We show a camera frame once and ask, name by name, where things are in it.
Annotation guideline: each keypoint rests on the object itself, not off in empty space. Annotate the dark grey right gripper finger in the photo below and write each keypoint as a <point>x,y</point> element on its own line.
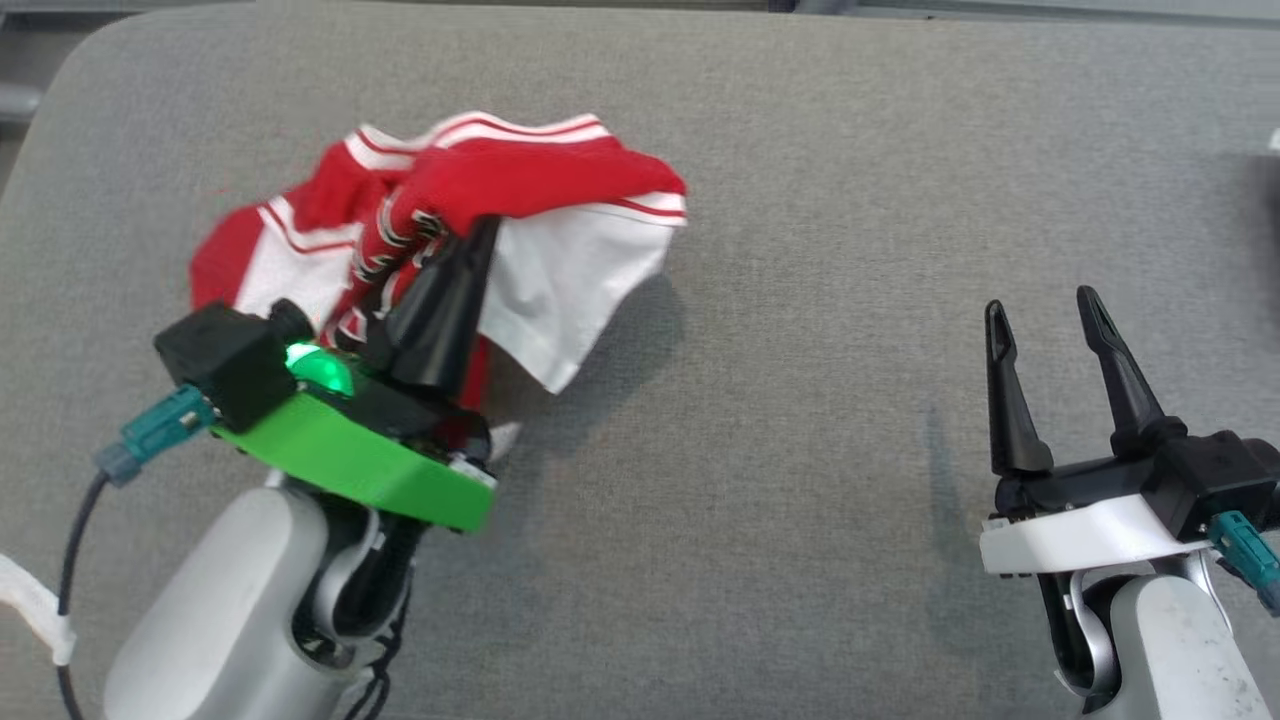
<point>1012,420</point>
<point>1130,400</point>

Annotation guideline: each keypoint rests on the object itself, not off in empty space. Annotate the red white basketball jersey shirt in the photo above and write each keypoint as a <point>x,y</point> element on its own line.
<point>530,175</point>

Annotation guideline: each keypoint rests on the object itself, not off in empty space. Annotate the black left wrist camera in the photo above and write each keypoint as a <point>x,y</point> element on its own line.
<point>225,360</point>

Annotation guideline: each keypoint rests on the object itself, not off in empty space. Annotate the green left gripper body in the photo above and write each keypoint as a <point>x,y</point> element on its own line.
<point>370,460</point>

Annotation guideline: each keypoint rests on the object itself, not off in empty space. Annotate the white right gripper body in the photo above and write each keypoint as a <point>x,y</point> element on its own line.
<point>1080,535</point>

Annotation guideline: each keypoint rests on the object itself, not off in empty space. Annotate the grey round bar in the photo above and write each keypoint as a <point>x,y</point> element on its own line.
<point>15,103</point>

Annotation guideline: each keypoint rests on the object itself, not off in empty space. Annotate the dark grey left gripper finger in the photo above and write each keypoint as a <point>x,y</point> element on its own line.
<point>440,320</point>

